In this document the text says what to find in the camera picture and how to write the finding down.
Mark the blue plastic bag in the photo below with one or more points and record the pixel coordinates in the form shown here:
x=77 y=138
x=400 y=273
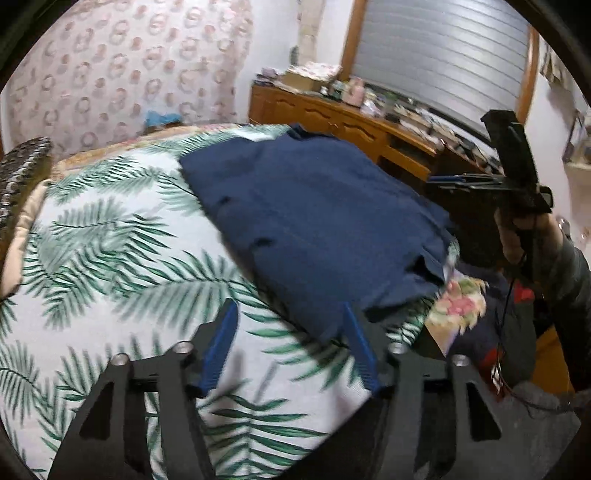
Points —
x=161 y=119

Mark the cardboard box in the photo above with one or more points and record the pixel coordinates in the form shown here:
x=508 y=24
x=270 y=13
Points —
x=298 y=83

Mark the grey window blind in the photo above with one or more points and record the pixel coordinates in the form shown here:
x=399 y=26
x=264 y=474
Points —
x=438 y=55

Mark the wooden cabinet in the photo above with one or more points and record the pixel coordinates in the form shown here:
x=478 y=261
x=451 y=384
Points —
x=318 y=115

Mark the dark garment with red print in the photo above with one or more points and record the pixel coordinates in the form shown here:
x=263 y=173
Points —
x=489 y=332

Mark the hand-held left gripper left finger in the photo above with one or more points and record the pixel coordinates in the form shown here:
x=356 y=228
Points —
x=219 y=350

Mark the person's right forearm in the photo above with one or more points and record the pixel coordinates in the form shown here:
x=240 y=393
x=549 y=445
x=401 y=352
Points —
x=572 y=300

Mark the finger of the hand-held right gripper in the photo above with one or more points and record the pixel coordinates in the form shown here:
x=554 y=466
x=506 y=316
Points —
x=466 y=182

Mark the floral print cloth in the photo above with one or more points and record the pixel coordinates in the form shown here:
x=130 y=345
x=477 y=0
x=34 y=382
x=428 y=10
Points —
x=316 y=70

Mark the pink bottle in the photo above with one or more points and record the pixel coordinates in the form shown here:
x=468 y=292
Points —
x=355 y=91

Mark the grey fleece cloth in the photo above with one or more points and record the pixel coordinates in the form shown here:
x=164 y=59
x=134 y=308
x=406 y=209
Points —
x=545 y=424

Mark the navy t-shirt with orange print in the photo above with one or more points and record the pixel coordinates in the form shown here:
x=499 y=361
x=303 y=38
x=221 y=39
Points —
x=300 y=207

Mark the dark patterned pillow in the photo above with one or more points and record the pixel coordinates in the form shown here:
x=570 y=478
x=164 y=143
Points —
x=23 y=170

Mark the person's right hand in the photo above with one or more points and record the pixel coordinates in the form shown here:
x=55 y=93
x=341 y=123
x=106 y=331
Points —
x=510 y=244

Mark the cream cloth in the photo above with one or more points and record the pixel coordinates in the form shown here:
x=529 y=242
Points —
x=18 y=258

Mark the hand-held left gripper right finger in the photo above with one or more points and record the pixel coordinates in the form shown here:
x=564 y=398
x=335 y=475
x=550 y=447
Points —
x=362 y=350

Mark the palm leaf print blanket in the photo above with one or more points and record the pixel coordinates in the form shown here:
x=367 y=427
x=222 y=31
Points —
x=115 y=277

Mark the floral quilt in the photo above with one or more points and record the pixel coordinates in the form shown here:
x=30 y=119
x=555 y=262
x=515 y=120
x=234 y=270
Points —
x=457 y=300

